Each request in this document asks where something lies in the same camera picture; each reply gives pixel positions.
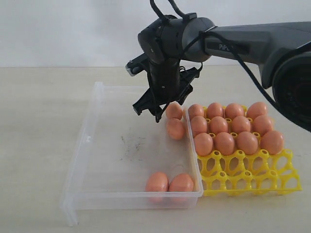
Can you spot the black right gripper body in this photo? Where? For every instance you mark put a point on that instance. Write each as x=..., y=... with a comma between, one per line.
x=166, y=81

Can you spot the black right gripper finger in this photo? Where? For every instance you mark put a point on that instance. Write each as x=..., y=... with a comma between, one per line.
x=145, y=102
x=184, y=94

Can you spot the brown egg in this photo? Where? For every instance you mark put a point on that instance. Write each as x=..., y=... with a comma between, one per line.
x=273, y=142
x=198, y=125
x=256, y=109
x=262, y=124
x=240, y=124
x=181, y=183
x=247, y=142
x=234, y=110
x=215, y=110
x=157, y=182
x=203, y=144
x=196, y=110
x=175, y=129
x=224, y=143
x=218, y=124
x=174, y=110

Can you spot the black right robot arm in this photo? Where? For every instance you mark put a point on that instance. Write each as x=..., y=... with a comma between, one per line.
x=282, y=51

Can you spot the clear plastic storage box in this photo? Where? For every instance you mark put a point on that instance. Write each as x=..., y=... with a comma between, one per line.
x=117, y=151

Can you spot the yellow plastic egg tray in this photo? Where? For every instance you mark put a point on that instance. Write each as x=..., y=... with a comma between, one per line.
x=240, y=173

